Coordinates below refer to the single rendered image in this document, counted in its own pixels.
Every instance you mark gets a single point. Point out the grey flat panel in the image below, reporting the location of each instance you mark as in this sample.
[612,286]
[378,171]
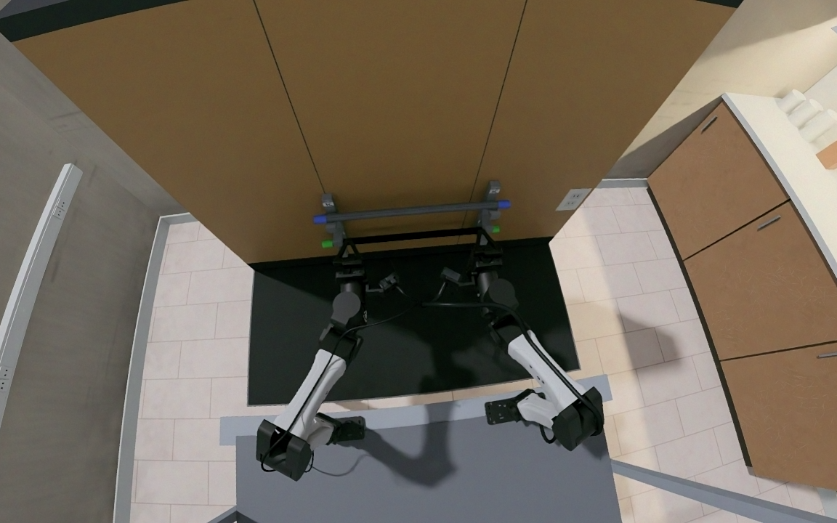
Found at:
[432,463]

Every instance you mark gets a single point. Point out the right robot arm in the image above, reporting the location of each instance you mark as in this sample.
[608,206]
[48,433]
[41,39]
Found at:
[569,417]

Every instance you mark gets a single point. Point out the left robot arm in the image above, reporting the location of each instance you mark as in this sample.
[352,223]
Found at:
[301,417]

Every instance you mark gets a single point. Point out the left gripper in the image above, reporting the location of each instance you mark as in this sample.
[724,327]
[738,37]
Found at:
[358,281]

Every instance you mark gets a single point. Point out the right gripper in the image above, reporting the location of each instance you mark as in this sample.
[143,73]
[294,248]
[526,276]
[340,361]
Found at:
[481,274]

